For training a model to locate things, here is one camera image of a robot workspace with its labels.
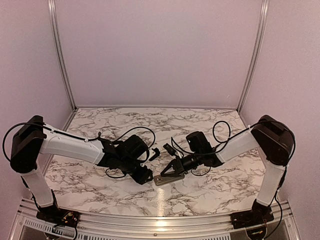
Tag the right aluminium frame post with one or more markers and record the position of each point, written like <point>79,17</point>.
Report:
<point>261,28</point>

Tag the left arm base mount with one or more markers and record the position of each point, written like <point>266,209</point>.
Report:
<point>63,217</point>

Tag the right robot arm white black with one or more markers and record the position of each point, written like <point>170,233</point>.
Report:
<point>272,137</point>

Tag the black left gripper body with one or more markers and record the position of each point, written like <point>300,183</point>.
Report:
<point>140,177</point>

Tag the aluminium frame post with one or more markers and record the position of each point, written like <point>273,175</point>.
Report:
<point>261,28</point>
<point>59,51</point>

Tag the front aluminium rail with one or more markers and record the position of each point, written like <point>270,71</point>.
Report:
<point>100,226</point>

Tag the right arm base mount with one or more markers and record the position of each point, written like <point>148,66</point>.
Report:
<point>250,218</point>

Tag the white remote control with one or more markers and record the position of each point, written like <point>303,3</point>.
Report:
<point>163,180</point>

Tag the left aluminium frame post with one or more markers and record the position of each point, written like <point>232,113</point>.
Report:
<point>59,51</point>

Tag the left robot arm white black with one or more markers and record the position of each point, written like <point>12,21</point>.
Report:
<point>35,137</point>

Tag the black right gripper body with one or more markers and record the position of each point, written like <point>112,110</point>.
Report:
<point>181,165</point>

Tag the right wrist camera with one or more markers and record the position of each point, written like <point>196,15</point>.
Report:
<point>171,151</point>

